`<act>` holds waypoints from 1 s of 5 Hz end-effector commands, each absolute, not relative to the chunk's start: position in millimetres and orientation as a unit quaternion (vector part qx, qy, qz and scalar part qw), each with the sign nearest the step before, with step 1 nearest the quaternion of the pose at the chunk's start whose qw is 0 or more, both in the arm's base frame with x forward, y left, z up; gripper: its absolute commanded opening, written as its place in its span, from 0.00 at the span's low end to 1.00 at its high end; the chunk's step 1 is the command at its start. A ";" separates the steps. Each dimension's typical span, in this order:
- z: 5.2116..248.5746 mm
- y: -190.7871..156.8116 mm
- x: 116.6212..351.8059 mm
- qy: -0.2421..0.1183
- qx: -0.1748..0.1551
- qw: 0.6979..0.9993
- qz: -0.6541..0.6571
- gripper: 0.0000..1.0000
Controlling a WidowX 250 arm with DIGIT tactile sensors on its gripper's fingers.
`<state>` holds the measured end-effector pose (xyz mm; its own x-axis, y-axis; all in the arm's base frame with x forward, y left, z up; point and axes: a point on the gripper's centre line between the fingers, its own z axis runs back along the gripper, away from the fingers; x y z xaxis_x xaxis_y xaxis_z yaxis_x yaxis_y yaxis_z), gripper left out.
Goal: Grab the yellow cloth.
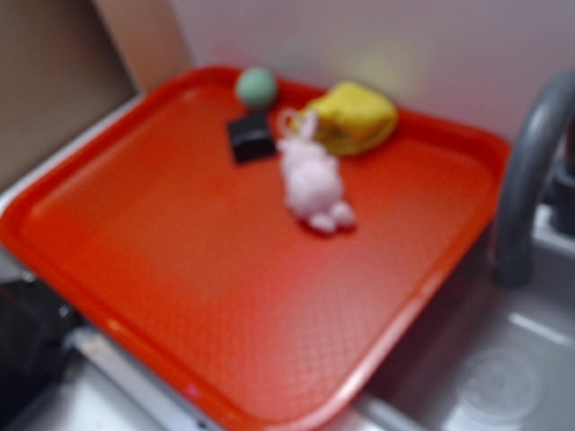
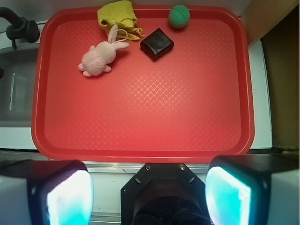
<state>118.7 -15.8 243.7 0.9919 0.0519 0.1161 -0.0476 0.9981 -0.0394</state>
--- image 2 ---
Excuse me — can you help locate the yellow cloth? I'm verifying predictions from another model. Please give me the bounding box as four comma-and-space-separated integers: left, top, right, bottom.
97, 0, 143, 41

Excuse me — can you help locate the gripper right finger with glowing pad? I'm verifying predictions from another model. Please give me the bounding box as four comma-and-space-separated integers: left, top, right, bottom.
205, 154, 300, 225

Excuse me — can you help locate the grey sink basin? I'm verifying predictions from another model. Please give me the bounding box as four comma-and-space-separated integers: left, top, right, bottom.
0, 44, 39, 128

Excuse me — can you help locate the green dimpled ball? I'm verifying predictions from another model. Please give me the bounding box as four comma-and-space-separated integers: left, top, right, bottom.
168, 5, 190, 29

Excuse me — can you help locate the red plastic tray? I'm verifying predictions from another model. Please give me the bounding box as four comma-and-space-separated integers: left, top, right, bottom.
31, 6, 254, 163

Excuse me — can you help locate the pink plush bunny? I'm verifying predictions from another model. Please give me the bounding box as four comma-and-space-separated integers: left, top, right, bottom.
78, 24, 129, 77

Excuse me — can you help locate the black leather wallet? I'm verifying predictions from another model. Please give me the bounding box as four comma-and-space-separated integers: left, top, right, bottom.
140, 28, 174, 61

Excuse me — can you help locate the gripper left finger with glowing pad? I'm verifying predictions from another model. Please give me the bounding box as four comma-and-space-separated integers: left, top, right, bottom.
0, 160, 93, 225

